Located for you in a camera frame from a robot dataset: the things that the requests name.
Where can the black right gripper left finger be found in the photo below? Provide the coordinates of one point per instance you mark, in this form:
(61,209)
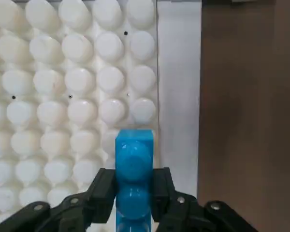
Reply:
(87,205)

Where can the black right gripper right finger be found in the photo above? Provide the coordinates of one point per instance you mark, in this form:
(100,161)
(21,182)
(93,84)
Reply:
(178,210)

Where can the blue three-stud block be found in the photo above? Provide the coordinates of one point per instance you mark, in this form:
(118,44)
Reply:
(134,157)

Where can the white studded baseplate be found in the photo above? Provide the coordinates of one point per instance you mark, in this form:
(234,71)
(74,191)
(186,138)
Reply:
(62,96)

